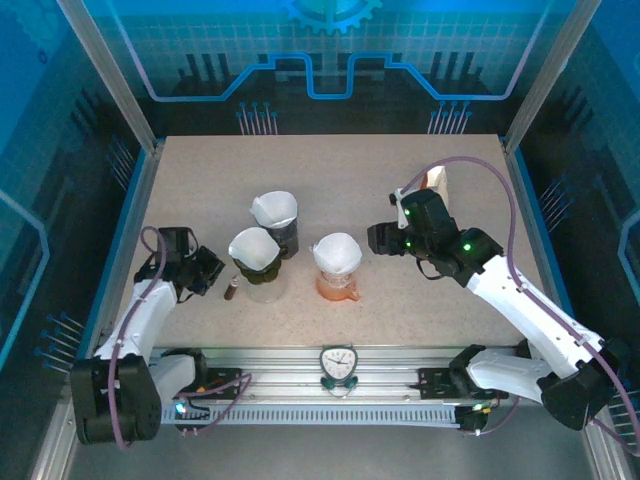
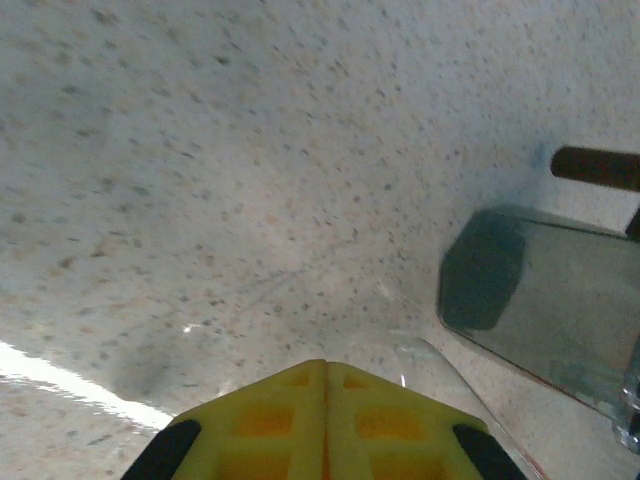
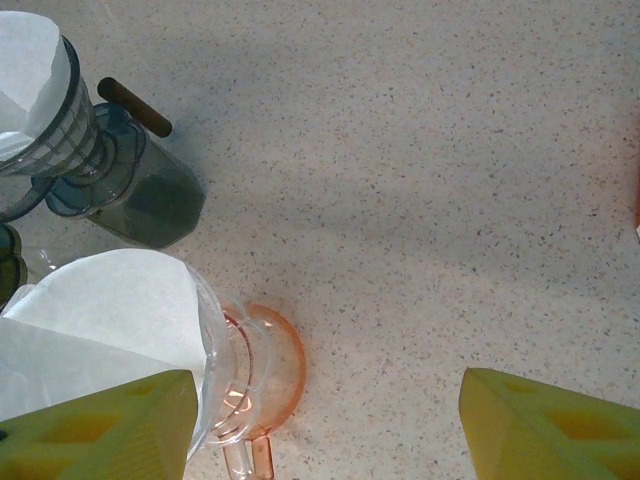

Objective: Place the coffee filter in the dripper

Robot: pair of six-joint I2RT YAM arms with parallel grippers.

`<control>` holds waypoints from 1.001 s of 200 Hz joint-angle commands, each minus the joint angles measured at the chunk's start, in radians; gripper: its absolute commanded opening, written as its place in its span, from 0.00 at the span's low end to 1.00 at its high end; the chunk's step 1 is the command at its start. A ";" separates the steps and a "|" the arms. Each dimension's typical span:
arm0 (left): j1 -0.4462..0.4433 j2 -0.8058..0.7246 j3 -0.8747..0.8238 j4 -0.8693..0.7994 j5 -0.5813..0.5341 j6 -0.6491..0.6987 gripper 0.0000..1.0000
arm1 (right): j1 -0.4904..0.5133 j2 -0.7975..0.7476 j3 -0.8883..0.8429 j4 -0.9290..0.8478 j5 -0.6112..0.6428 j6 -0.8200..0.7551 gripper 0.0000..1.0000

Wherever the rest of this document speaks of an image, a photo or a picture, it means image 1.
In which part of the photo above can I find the white paper coffee filter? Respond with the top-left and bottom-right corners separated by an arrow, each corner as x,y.
249,189 -> 300,231
310,232 -> 364,276
228,226 -> 281,274

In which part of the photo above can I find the dark green coffee dripper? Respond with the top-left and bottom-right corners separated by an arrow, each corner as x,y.
238,259 -> 282,287

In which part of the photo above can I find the grey plastic coffee dripper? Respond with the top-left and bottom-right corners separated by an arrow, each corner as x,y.
263,218 -> 301,261

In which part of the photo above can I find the orange white filter box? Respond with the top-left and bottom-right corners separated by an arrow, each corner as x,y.
418,164 -> 450,205

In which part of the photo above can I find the small white analog clock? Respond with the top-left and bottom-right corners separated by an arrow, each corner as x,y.
318,343 -> 360,399

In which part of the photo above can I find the aluminium table side rail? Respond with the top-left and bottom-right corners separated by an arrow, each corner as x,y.
84,139 -> 166,364
501,138 -> 584,341

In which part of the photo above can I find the purple cable loop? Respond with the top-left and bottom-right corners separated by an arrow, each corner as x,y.
174,372 -> 254,437
462,397 -> 521,439

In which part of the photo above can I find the aluminium mounting rail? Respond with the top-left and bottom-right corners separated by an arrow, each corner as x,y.
149,344 -> 521,404

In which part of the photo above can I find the slotted grey cable duct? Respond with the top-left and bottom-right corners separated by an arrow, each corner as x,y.
159,402 -> 464,429

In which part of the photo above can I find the aluminium frame post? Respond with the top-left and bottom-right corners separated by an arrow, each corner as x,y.
54,0 -> 159,151
502,0 -> 599,151

